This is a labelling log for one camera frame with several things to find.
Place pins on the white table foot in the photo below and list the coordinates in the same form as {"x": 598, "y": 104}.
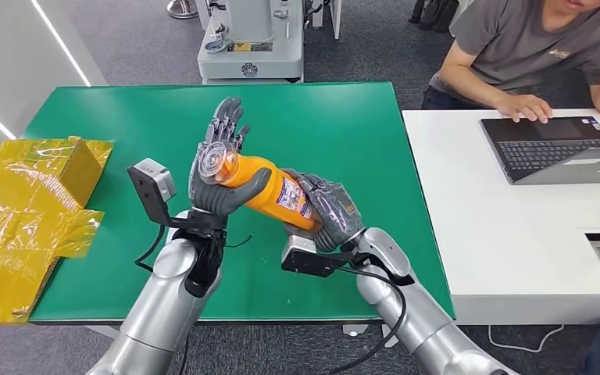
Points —
{"x": 103, "y": 331}
{"x": 354, "y": 329}

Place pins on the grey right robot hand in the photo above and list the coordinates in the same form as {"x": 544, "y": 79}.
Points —
{"x": 339, "y": 212}

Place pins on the white table leg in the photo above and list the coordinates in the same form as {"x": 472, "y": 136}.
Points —
{"x": 389, "y": 336}

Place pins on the person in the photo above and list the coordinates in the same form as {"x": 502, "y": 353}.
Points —
{"x": 512, "y": 41}

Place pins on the person's right forearm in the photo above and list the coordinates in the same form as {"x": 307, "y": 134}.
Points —
{"x": 465, "y": 89}

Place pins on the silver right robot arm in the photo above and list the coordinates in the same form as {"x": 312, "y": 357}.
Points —
{"x": 424, "y": 321}

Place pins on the chrome round stand base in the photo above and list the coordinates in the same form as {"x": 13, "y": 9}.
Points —
{"x": 182, "y": 9}

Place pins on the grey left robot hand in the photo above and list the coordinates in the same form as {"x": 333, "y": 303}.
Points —
{"x": 217, "y": 199}

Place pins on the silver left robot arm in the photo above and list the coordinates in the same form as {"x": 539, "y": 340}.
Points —
{"x": 170, "y": 305}

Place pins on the person's right hand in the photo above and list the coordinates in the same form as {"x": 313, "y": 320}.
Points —
{"x": 525, "y": 106}

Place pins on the dark grey laptop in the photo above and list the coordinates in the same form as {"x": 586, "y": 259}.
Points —
{"x": 548, "y": 150}

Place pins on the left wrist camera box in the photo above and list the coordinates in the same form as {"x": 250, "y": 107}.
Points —
{"x": 150, "y": 181}

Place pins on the white frame post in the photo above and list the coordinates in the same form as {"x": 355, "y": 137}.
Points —
{"x": 335, "y": 20}

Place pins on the white machine base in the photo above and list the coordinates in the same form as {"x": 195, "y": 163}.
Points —
{"x": 251, "y": 57}

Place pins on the orange bottle with clear cap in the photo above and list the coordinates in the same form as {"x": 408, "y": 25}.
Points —
{"x": 269, "y": 194}

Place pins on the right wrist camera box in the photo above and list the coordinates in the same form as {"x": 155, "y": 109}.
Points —
{"x": 300, "y": 261}

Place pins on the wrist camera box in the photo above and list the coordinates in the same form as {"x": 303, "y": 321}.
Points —
{"x": 150, "y": 181}
{"x": 300, "y": 261}

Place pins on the yellow taped cardboard box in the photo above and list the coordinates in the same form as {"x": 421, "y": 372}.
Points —
{"x": 15, "y": 217}

